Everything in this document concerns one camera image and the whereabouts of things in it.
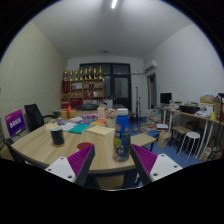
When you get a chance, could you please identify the cluttered wooden side desk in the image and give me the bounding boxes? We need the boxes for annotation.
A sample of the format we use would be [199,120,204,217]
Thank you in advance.
[161,94,224,161]

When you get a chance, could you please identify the yellow gift box red ribbon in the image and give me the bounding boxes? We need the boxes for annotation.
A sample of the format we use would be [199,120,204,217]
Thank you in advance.
[60,106,78,120]

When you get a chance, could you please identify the small light wooden table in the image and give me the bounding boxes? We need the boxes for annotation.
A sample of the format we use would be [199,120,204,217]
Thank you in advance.
[130,132,158,152]

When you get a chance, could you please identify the black mug white inside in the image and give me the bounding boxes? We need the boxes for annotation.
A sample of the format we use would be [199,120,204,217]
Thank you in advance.
[49,126,66,148]

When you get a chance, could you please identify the pink flowers in white pot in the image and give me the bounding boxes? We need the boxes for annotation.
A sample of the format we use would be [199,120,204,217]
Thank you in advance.
[104,107,118,128]

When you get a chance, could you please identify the stack of books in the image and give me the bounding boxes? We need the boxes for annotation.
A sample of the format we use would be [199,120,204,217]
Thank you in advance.
[143,108,163,127]

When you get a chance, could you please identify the brown wooden stool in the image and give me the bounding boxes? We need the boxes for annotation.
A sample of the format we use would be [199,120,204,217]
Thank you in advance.
[169,125,193,148]

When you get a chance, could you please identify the orange standing card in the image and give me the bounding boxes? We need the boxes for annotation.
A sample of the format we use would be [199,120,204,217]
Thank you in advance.
[96,106,106,120]

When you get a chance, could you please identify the black office chair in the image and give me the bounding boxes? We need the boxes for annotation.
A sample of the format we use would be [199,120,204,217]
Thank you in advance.
[23,103,61,133]

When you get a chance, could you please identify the large pale yellow notebook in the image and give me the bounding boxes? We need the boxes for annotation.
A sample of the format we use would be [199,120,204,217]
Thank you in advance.
[86,125,116,137]

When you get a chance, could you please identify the white round stool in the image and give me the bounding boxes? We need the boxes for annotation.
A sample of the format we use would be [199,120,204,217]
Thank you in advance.
[177,131,202,158]

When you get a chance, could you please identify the blue drink bottle white cap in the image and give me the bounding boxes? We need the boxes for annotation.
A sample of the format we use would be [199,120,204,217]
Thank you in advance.
[112,108,132,163]

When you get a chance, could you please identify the purple sign board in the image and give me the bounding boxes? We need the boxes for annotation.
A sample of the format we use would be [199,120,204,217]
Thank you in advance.
[4,108,27,138]

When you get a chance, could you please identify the black computer monitor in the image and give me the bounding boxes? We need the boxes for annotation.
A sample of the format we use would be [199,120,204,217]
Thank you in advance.
[159,92,173,105]

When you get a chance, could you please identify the teal book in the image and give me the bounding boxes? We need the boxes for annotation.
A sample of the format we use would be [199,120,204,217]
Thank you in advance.
[68,123,91,135]

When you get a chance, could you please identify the brown paper bag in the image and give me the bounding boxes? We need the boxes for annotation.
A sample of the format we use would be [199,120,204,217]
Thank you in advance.
[156,130,173,149]

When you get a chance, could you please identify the white booklet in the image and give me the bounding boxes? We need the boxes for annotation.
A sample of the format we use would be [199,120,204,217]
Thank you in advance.
[59,121,78,132]

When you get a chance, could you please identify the flat round red coaster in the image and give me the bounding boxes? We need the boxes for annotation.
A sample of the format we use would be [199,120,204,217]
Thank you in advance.
[76,142,94,152]

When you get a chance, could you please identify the white wall air conditioner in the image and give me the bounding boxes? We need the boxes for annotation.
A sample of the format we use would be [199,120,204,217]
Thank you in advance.
[143,59,158,73]

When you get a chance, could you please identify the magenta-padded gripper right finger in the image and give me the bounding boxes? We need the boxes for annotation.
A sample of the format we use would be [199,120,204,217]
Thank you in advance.
[129,143,184,187]

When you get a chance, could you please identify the small pale yellow notebook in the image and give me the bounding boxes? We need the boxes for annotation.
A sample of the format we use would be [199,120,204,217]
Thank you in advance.
[44,121,61,131]

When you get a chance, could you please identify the wooden shelf unit with trophies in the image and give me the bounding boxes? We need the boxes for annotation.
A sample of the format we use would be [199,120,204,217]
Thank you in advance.
[60,65,105,110]

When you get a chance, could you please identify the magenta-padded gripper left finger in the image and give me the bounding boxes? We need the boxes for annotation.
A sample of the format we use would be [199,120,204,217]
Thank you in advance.
[44,144,96,188]

